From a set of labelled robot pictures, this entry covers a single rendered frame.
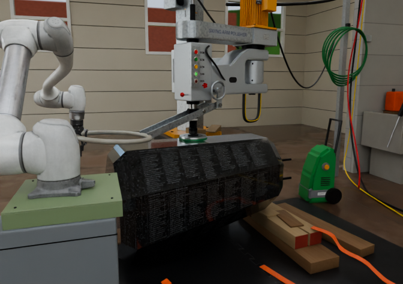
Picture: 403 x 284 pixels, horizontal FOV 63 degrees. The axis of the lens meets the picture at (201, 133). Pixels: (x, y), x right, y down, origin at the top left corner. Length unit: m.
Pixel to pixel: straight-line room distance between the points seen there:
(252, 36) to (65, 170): 1.97
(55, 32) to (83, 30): 6.64
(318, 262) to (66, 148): 1.79
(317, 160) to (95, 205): 2.73
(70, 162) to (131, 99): 7.02
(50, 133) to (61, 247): 0.39
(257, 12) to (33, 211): 2.30
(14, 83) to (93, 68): 6.74
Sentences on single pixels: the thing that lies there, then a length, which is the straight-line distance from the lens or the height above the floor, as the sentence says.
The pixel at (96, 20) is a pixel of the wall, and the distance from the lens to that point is 8.34.
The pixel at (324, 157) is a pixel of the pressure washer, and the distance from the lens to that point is 3.59.
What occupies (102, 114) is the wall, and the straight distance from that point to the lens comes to 8.27.
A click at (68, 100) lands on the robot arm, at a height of 1.15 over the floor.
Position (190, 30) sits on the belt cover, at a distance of 2.43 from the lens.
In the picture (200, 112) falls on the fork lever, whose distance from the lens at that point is 2.51.
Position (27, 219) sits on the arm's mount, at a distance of 1.25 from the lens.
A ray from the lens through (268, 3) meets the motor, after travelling 2.91.
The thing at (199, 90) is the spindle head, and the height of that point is 1.20.
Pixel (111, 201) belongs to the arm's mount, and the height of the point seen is 0.86.
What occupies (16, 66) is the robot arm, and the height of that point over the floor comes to 1.33.
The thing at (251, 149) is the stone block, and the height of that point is 0.76.
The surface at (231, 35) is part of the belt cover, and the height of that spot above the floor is 1.62.
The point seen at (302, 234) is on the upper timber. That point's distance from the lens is 2.54.
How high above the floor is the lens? 1.28
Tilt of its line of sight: 9 degrees down
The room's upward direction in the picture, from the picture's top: straight up
